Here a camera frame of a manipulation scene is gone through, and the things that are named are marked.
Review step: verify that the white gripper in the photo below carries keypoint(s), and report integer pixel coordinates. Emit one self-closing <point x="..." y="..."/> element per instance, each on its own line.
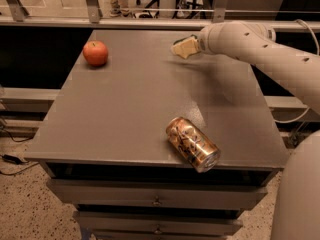
<point x="202" y="44"/>

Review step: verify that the green and yellow sponge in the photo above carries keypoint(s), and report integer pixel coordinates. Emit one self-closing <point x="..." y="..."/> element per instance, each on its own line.
<point x="190" y="41"/>

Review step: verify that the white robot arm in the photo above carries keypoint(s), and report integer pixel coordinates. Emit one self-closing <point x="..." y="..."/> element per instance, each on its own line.
<point x="297" y="208"/>

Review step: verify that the red apple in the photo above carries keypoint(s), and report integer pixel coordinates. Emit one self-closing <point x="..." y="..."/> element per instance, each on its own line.
<point x="95" y="53"/>

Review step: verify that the gold beverage can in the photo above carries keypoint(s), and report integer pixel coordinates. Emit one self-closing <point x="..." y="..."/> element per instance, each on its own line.
<point x="192" y="144"/>

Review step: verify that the grey drawer cabinet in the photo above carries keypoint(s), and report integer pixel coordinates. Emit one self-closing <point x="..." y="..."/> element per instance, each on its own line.
<point x="104" y="145"/>

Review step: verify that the metal railing frame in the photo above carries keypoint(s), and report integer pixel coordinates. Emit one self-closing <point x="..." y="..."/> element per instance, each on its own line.
<point x="90" y="15"/>

